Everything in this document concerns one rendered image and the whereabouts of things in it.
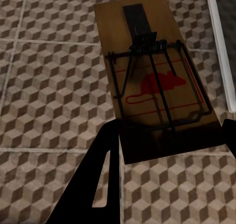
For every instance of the shower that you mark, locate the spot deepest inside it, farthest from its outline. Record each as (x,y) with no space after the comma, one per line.
(222,56)

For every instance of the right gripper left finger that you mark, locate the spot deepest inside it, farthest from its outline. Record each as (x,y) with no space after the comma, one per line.
(75,204)

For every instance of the mousetrap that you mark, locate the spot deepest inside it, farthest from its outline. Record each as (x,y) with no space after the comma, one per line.
(158,97)

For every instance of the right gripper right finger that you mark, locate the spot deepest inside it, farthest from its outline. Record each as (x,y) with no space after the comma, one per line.
(229,129)

